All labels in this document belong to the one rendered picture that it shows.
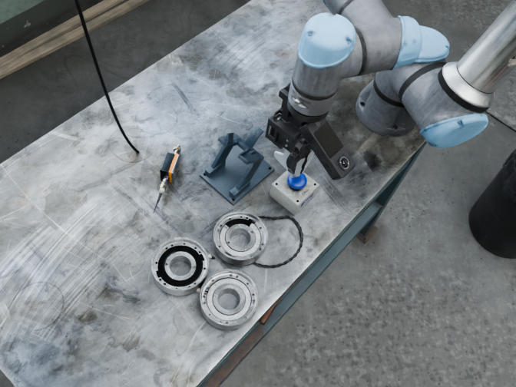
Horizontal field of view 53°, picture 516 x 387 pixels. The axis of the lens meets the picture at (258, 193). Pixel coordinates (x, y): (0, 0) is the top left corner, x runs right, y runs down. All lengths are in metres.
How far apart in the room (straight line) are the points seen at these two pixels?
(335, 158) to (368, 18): 0.23
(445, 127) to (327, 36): 0.37
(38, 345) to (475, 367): 1.45
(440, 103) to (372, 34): 0.29
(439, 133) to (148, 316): 0.64
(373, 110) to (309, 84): 0.44
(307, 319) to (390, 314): 0.30
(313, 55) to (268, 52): 0.59
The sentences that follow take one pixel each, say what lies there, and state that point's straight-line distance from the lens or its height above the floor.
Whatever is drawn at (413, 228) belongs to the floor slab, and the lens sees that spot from 2.10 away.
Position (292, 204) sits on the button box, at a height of 0.83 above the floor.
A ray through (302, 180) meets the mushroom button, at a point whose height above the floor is 0.87.
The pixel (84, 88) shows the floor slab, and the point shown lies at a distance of 2.36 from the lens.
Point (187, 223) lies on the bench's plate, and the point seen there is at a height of 0.80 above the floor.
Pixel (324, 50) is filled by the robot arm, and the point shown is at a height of 1.23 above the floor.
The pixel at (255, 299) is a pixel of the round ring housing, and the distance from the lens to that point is 0.95.
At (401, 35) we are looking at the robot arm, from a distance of 0.82.
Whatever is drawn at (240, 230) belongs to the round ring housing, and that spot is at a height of 0.82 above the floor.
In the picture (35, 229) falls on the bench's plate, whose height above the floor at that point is 0.80.
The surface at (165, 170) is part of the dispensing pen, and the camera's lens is 1.05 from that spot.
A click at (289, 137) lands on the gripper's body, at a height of 1.01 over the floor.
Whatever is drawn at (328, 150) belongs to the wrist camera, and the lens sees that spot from 0.88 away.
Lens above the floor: 1.72
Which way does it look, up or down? 59 degrees down
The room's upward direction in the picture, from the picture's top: 11 degrees clockwise
